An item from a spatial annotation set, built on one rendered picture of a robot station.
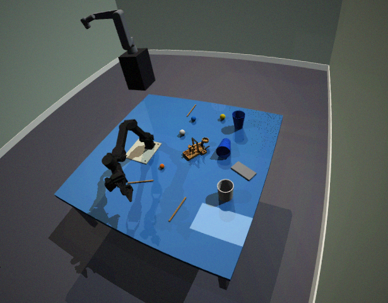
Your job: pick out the blue cup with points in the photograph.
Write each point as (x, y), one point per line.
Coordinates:
(238, 119)
(224, 149)

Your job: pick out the white cup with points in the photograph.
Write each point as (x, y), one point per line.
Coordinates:
(225, 190)

